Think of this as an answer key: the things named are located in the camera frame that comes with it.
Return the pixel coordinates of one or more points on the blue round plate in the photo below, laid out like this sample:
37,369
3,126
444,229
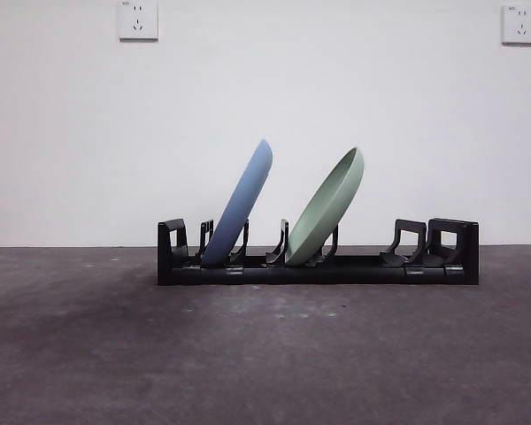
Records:
239,208

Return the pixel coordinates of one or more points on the pale green round plate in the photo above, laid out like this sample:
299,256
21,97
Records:
323,212

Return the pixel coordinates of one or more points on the black plate rack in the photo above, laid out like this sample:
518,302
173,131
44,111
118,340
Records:
358,272

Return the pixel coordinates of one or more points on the white wall power outlet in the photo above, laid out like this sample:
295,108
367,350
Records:
520,24
138,20

